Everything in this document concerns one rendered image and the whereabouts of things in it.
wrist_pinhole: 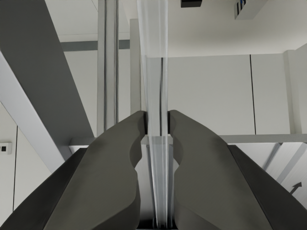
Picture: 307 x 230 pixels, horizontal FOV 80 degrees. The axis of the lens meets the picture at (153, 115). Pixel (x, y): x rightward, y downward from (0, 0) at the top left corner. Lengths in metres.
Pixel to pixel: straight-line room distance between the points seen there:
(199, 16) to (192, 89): 1.32
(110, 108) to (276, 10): 0.56
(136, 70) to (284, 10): 0.47
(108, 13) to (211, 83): 1.59
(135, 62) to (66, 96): 0.42
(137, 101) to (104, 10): 0.24
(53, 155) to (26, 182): 2.17
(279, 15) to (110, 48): 0.53
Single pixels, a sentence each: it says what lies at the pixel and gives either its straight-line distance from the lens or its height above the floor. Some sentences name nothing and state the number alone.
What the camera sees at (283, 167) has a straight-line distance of 0.22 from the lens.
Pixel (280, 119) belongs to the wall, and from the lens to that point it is 2.18.
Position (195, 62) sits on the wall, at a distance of 2.01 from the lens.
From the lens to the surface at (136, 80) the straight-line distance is 0.56.
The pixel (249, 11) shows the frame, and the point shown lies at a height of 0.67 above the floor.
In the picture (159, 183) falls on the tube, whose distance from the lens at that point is 0.19.
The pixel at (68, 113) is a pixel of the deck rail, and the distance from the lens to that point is 0.18.
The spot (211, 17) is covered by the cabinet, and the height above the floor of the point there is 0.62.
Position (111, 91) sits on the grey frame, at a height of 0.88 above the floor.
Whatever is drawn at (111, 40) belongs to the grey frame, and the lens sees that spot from 0.46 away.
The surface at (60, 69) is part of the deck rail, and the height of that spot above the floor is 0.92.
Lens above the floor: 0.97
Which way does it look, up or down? 5 degrees down
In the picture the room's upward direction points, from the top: 179 degrees clockwise
